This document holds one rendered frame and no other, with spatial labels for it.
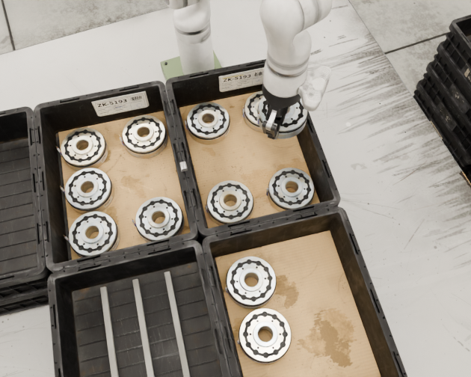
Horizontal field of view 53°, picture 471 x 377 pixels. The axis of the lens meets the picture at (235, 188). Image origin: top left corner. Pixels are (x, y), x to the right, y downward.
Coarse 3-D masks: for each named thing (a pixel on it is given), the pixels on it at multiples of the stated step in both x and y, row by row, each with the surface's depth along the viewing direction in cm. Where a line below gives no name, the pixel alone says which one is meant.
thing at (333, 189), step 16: (240, 64) 112; (256, 64) 112; (176, 80) 110; (176, 112) 106; (176, 128) 105; (320, 144) 103; (320, 160) 101; (192, 176) 100; (192, 192) 98; (336, 192) 98; (304, 208) 97; (320, 208) 97; (224, 224) 95; (240, 224) 95
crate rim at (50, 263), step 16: (80, 96) 108; (96, 96) 108; (176, 144) 103; (176, 160) 101; (48, 208) 97; (192, 208) 97; (48, 224) 95; (192, 224) 95; (48, 240) 95; (160, 240) 94; (176, 240) 94; (48, 256) 92; (96, 256) 92; (112, 256) 92
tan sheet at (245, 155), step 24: (240, 96) 120; (240, 120) 117; (192, 144) 114; (216, 144) 114; (240, 144) 114; (264, 144) 114; (288, 144) 114; (216, 168) 112; (240, 168) 112; (264, 168) 112; (264, 192) 109
